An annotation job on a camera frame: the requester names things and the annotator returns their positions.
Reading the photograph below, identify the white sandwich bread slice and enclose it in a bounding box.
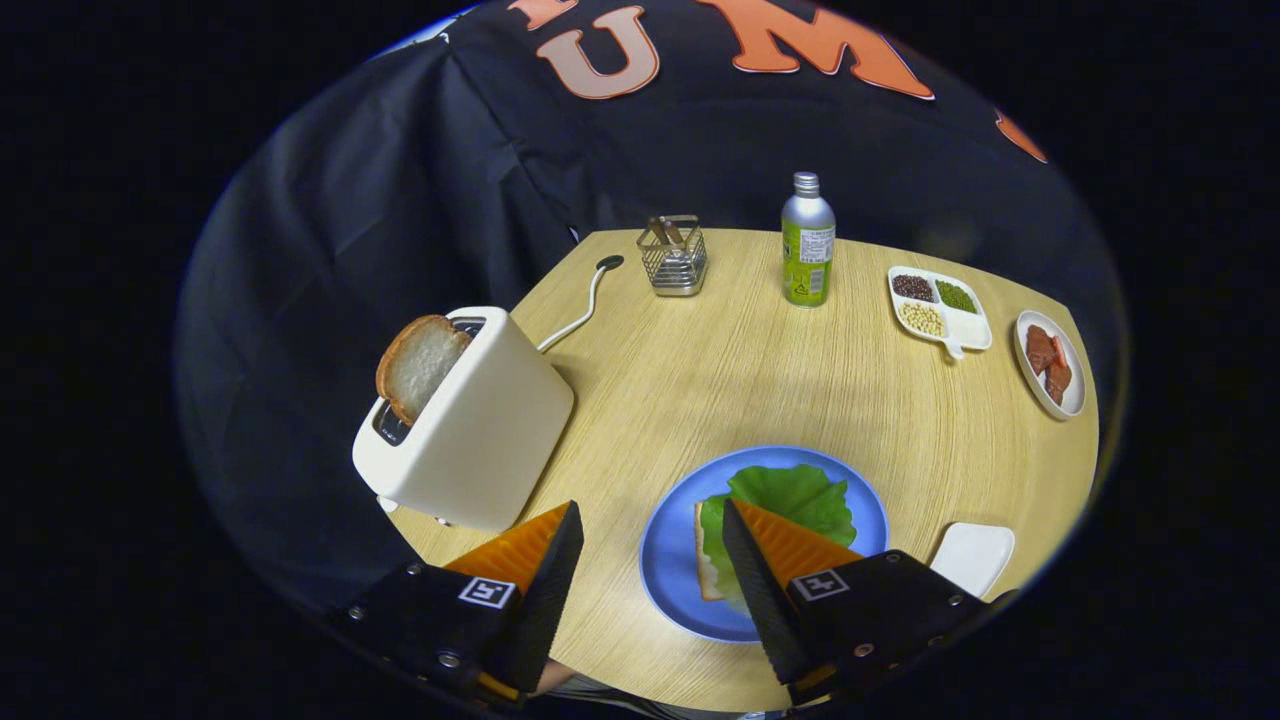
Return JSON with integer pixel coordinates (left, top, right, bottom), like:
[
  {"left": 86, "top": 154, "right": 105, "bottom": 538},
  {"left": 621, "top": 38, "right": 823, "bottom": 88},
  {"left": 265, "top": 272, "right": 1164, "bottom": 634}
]
[{"left": 694, "top": 501, "right": 746, "bottom": 602}]

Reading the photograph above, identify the black backdrop cloth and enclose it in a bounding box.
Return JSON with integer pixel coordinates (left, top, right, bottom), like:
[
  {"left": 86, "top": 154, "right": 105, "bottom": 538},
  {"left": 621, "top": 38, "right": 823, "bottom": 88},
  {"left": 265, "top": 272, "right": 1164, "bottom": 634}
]
[{"left": 175, "top": 0, "right": 1131, "bottom": 621}]

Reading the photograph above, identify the toasted bread slice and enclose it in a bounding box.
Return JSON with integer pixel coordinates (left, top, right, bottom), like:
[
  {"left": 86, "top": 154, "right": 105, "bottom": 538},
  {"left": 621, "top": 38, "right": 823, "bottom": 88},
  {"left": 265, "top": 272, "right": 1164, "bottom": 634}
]
[{"left": 375, "top": 314, "right": 473, "bottom": 428}]

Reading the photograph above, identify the white toaster cable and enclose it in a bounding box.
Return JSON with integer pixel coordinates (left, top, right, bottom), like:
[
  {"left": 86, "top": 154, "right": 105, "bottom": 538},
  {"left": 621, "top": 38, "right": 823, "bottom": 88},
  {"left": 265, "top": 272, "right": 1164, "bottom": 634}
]
[{"left": 537, "top": 262, "right": 613, "bottom": 353}]

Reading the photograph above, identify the white oval plate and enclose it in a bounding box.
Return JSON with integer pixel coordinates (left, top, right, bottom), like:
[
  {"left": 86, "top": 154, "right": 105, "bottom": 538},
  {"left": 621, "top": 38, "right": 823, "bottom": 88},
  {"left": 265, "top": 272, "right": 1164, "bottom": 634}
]
[{"left": 1014, "top": 310, "right": 1087, "bottom": 420}]

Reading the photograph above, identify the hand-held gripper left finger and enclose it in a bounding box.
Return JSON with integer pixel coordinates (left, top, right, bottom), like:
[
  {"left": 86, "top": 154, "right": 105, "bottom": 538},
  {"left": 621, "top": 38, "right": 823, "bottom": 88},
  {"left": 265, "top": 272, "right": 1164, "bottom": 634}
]
[{"left": 335, "top": 500, "right": 585, "bottom": 706}]

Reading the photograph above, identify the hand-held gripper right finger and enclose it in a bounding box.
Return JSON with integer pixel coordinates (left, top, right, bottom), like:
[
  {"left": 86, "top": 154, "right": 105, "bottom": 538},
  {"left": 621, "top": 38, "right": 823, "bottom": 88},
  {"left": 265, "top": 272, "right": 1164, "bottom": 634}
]
[{"left": 722, "top": 498, "right": 1001, "bottom": 706}]

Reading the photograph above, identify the green lettuce leaf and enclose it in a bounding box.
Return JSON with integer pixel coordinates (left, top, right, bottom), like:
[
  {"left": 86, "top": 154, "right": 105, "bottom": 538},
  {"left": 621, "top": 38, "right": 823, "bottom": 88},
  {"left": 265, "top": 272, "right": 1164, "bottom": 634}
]
[{"left": 699, "top": 463, "right": 858, "bottom": 601}]

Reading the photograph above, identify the white square dish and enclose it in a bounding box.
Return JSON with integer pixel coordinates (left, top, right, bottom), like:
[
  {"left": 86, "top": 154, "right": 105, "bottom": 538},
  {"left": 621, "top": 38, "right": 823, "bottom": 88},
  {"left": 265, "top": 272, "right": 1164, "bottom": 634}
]
[{"left": 930, "top": 522, "right": 1016, "bottom": 600}]

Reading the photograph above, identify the blue plate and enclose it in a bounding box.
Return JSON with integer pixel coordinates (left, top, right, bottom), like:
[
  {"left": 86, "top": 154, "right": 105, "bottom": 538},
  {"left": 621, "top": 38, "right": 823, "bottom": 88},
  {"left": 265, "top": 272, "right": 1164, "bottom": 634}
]
[{"left": 639, "top": 445, "right": 890, "bottom": 643}]

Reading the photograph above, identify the white divided dish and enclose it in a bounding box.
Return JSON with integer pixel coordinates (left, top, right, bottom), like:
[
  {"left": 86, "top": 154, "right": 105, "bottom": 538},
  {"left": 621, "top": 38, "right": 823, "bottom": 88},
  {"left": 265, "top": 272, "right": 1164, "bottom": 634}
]
[{"left": 888, "top": 265, "right": 994, "bottom": 360}]

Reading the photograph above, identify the metal wire basket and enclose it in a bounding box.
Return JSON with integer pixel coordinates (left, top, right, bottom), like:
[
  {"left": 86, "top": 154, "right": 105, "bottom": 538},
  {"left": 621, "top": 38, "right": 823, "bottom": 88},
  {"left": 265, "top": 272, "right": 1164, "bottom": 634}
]
[{"left": 637, "top": 215, "right": 709, "bottom": 298}]

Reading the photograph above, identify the cream toaster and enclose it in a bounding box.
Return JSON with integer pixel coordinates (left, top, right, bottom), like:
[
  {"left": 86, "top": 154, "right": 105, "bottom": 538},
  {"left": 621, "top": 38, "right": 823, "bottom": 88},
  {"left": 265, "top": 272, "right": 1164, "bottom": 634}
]
[{"left": 352, "top": 306, "right": 576, "bottom": 533}]

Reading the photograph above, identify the metal bottle with green label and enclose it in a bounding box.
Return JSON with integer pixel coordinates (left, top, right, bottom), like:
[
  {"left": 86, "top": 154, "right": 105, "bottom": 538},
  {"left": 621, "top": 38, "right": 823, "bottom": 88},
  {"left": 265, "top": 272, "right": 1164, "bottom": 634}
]
[{"left": 781, "top": 171, "right": 837, "bottom": 308}]

